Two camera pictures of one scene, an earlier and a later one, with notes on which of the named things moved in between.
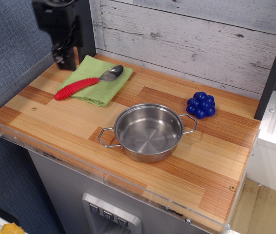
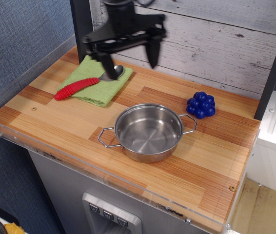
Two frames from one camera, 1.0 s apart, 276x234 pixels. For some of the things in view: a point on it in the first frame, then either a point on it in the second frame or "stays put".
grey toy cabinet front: x=67 y=185 stays put
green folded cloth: x=101 y=93 stays put
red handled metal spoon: x=109 y=74 stays put
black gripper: x=59 y=18 → x=124 y=27
